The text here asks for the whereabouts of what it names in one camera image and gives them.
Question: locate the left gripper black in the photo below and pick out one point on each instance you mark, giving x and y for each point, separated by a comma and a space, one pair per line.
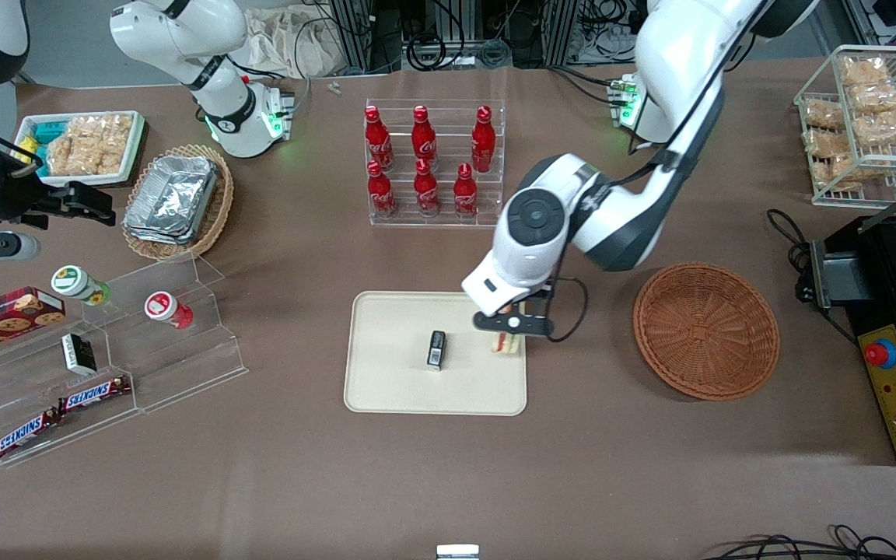
540, 294

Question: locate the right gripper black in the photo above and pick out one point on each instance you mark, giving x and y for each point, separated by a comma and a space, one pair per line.
19, 198

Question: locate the triangular sandwich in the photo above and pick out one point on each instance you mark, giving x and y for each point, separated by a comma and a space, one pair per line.
506, 344

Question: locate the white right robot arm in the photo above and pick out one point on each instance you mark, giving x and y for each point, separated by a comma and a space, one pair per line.
222, 109

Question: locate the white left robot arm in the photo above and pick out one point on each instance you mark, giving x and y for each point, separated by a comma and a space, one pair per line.
681, 62

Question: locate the white rectangular snack tray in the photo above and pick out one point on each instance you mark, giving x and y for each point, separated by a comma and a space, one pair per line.
135, 128

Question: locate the oval light wicker basket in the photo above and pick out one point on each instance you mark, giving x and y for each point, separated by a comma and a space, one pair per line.
215, 218

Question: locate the beige plastic tray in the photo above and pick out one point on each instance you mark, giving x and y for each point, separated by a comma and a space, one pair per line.
393, 373

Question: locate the round brown wicker basket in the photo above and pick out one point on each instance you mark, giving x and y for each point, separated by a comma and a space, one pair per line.
705, 334

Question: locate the bag of rice crackers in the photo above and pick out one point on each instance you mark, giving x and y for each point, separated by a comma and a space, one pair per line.
90, 146

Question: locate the yellow snack packet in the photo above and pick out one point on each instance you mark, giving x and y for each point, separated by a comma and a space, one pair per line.
26, 155

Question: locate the green lid drink bottle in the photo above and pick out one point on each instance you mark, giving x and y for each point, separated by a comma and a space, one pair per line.
75, 283

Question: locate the stack of foil containers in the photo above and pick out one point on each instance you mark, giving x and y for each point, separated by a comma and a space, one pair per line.
172, 198

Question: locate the teal snack packet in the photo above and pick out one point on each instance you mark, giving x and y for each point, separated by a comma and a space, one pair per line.
49, 131

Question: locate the small black box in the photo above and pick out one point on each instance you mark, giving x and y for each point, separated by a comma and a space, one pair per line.
436, 350
78, 354

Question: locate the clear acrylic bottle rack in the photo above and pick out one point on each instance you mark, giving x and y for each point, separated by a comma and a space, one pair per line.
448, 222

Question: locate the red lid drink bottle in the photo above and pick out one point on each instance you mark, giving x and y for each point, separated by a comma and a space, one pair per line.
164, 307

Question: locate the red cola bottle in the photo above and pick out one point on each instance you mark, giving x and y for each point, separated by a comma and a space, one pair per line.
426, 190
380, 193
423, 140
464, 194
377, 140
483, 141

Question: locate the red cookie box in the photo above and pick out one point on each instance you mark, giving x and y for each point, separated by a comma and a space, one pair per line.
5, 319

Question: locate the clear acrylic stepped shelf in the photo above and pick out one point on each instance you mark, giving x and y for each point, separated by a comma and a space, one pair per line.
183, 365

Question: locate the snickers chocolate bar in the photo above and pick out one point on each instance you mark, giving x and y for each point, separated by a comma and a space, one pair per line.
26, 434
94, 393

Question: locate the beige cloth bag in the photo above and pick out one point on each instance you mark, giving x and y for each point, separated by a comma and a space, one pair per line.
285, 43

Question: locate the bag of fried snacks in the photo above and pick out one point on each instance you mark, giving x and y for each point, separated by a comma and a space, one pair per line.
880, 97
864, 71
887, 126
841, 171
829, 144
824, 117

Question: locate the black tabletop appliance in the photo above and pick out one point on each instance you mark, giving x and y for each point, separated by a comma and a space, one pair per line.
883, 264

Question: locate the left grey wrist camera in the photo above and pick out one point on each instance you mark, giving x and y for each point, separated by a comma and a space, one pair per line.
518, 323

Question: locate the aluminium frame rack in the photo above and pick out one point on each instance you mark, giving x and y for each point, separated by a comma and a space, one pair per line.
355, 31

